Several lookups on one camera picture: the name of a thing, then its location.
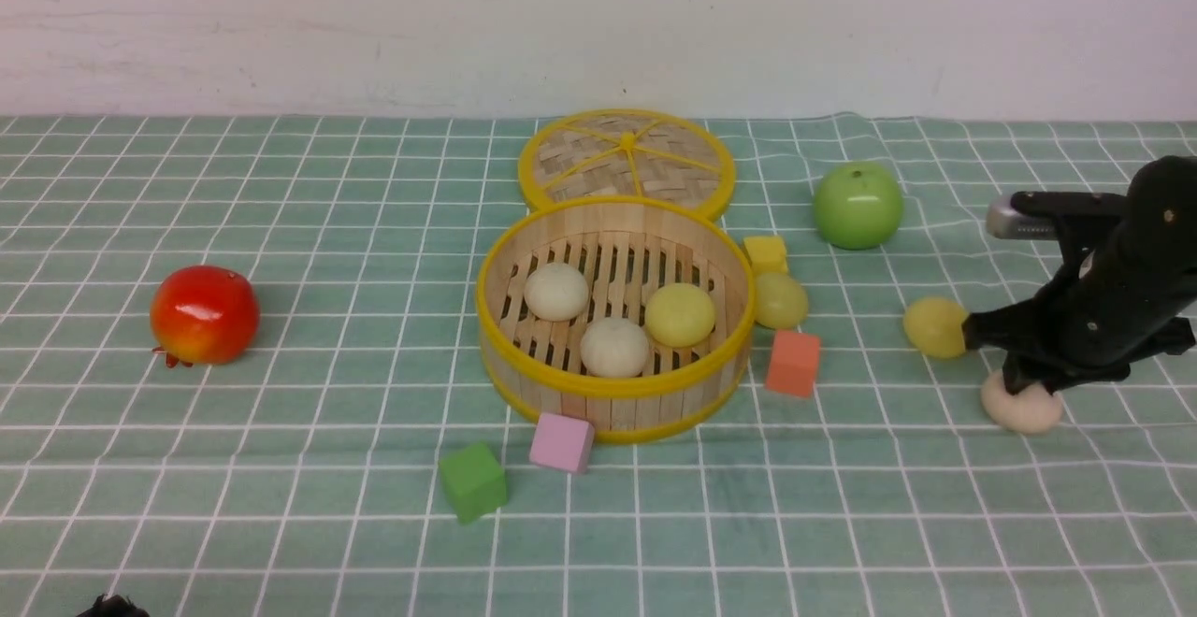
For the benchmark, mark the woven bamboo steamer lid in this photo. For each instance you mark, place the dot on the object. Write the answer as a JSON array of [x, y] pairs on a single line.
[[629, 152]]

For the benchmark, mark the green apple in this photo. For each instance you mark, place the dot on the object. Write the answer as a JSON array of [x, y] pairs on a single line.
[[858, 205]]

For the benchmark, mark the pink cube block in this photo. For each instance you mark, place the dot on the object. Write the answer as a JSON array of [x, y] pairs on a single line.
[[562, 442]]

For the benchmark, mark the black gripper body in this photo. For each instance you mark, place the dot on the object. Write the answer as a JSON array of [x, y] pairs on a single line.
[[1127, 273]]

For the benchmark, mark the yellow cube block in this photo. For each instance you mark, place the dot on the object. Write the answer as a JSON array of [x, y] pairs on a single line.
[[767, 255]]

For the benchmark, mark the red pomegranate fruit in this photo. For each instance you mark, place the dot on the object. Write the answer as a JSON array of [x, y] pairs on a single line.
[[204, 315]]

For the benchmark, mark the orange cube block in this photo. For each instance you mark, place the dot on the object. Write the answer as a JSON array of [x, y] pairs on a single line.
[[794, 364]]

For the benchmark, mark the green cube block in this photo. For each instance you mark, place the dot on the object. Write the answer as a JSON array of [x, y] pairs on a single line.
[[473, 482]]

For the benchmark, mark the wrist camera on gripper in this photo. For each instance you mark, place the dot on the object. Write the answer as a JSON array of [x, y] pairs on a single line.
[[1003, 221]]

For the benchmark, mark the green checkered tablecloth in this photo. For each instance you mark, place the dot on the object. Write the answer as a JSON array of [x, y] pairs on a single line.
[[302, 478]]

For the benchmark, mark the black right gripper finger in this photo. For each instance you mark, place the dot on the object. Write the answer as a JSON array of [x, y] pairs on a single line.
[[1020, 372]]

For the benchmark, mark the bamboo steamer tray yellow rim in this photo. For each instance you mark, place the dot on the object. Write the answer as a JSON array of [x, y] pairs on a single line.
[[626, 248]]

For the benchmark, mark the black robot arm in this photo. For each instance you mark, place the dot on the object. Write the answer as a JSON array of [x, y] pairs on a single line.
[[1167, 173]]

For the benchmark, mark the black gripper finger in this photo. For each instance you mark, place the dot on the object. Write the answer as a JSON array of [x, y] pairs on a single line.
[[1007, 330]]

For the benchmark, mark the yellow bun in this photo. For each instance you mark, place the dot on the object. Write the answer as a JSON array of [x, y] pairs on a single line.
[[782, 303], [679, 315], [934, 326]]

